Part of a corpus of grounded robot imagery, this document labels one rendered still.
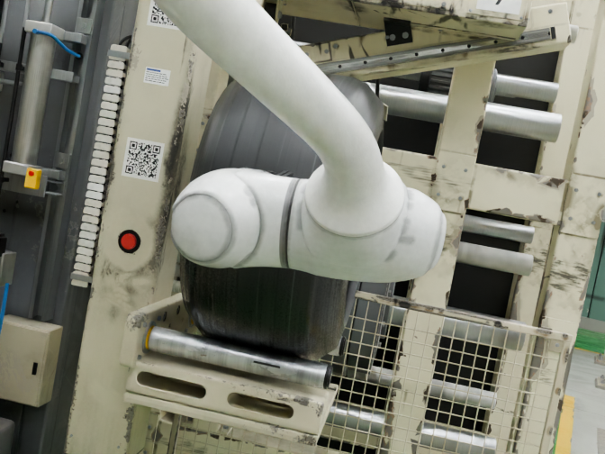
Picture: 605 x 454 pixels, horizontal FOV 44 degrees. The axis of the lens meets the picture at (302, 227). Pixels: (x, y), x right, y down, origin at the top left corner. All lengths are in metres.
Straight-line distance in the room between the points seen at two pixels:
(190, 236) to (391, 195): 0.21
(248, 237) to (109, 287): 0.76
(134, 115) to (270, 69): 0.87
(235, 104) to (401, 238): 0.59
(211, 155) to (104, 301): 0.42
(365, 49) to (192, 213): 1.10
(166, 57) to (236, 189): 0.73
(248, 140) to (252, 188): 0.44
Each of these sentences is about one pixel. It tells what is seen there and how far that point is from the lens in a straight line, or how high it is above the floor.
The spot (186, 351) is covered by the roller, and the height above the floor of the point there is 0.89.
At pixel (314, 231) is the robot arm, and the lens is 0.76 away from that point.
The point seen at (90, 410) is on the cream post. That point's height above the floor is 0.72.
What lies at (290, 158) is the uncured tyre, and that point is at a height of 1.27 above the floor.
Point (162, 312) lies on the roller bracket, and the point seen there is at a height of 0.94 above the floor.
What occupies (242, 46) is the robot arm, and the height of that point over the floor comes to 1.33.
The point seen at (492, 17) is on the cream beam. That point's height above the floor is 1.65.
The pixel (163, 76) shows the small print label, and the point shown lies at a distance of 1.46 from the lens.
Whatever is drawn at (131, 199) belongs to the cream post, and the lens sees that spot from 1.47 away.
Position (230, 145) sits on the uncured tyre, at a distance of 1.23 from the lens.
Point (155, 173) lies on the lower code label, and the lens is 1.45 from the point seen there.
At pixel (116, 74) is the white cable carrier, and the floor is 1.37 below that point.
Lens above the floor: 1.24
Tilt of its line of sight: 4 degrees down
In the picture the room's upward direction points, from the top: 11 degrees clockwise
